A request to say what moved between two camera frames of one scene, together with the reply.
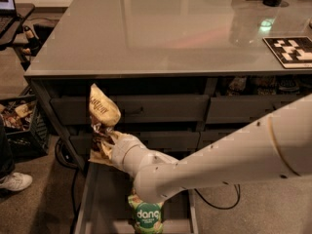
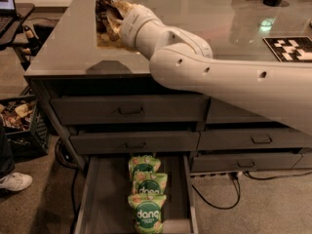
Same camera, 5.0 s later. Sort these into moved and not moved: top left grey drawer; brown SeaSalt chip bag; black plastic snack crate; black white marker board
Moved: brown SeaSalt chip bag
Not moved: black plastic snack crate; black white marker board; top left grey drawer
